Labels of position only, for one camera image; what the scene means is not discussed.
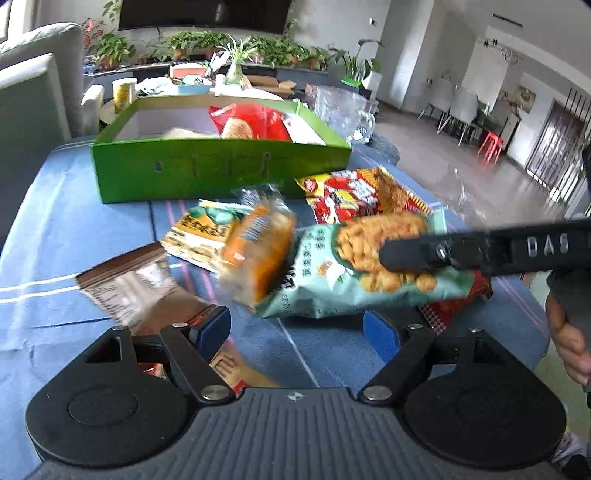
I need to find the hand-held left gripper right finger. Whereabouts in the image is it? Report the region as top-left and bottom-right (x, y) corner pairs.
(356, 309), (511, 402)

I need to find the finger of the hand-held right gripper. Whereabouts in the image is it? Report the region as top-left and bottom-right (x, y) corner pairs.
(379, 227), (492, 276)

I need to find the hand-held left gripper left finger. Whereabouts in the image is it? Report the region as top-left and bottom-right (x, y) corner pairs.
(83, 305), (236, 403)

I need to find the brown shiny packet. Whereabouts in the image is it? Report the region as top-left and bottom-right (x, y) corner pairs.
(76, 242), (280, 398)

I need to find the teal snack packet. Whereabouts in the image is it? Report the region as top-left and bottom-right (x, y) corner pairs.
(256, 210), (476, 320)

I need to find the orange bread packet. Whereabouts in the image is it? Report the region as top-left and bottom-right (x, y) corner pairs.
(217, 184), (298, 305)

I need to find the yellow bean snack packet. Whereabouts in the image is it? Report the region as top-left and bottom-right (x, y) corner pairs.
(160, 199), (252, 273)

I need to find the red yellow cracker packet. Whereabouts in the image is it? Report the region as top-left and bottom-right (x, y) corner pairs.
(294, 167), (494, 337)

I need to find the green cardboard box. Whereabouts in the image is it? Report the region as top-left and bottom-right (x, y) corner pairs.
(90, 96), (352, 204)

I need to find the person's right hand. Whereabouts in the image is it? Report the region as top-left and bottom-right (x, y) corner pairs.
(546, 293), (591, 385)

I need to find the red stool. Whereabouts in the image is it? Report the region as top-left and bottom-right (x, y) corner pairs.
(478, 130), (504, 164)

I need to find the grey dining chair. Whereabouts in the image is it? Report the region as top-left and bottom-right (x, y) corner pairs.
(445, 88), (481, 147)
(418, 76), (455, 134)

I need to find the glass mug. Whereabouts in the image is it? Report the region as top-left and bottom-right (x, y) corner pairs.
(305, 85), (377, 146)

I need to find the blue striped tablecloth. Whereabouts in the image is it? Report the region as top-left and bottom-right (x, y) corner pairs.
(0, 136), (555, 480)

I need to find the tall plant in white pot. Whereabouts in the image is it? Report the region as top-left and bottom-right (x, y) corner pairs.
(330, 39), (385, 92)

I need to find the beige snack packet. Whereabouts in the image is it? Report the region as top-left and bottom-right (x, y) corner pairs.
(161, 127), (218, 140)

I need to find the red snack packet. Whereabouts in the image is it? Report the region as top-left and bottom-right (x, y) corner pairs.
(209, 104), (291, 141)

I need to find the open cardboard carton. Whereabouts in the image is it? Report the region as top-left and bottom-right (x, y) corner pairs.
(244, 74), (297, 100)

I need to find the round white table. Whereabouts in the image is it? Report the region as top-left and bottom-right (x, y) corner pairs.
(98, 85), (296, 136)

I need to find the row of potted plants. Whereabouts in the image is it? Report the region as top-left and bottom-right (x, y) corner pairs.
(259, 36), (329, 71)

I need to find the teal tray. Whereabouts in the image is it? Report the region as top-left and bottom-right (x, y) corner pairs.
(179, 76), (214, 94)

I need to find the yellow can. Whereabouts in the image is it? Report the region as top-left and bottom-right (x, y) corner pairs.
(112, 78), (138, 114)

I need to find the orange box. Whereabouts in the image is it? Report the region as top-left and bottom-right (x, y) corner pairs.
(168, 65), (206, 80)

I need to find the grey television cabinet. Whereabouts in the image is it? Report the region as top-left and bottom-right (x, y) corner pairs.
(83, 62), (333, 100)

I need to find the spider plant in glass vase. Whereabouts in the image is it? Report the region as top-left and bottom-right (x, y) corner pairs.
(217, 37), (262, 87)

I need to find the potted green plant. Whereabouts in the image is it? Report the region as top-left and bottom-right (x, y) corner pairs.
(158, 31), (195, 61)
(194, 31), (228, 61)

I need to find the grey sofa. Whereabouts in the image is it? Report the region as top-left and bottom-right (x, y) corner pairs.
(0, 22), (105, 245)

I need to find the potted pothos plant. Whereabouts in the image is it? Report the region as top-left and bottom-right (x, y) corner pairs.
(88, 32), (136, 71)

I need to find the black television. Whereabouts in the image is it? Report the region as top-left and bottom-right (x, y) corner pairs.
(119, 0), (293, 35)

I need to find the red berry plant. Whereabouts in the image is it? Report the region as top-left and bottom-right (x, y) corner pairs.
(81, 17), (105, 48)

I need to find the black wall lamp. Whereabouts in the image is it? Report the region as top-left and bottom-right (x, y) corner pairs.
(482, 34), (520, 64)

